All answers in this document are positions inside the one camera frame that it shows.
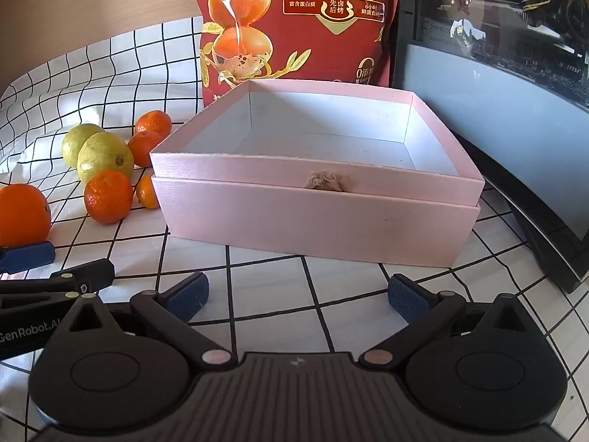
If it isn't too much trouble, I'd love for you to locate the large orange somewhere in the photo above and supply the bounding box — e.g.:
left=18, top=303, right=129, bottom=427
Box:
left=0, top=183, right=52, bottom=248

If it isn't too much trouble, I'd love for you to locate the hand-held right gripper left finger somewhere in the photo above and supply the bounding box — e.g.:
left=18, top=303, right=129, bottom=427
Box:
left=55, top=271, right=237, bottom=372

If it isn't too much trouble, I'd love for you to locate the pink cardboard box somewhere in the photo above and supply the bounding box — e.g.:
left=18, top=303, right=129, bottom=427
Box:
left=150, top=78, right=486, bottom=268

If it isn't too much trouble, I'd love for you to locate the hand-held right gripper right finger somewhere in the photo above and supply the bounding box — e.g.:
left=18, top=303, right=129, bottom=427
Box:
left=359, top=274, right=544, bottom=371

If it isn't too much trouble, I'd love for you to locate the red snack bag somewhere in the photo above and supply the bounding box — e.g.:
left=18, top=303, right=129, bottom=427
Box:
left=192, top=0, right=404, bottom=109

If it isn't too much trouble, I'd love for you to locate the white grid tablecloth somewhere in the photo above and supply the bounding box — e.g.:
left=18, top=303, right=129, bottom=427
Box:
left=0, top=16, right=589, bottom=442

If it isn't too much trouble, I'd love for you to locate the black computer case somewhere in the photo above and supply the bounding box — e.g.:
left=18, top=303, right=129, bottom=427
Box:
left=389, top=0, right=589, bottom=294

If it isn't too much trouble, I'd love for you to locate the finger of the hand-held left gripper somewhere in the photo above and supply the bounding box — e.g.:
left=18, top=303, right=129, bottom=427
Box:
left=0, top=241, right=56, bottom=274
left=0, top=258, right=116, bottom=310

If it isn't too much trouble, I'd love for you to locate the small tangerine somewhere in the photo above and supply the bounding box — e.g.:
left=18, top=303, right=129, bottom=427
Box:
left=135, top=173, right=160, bottom=210

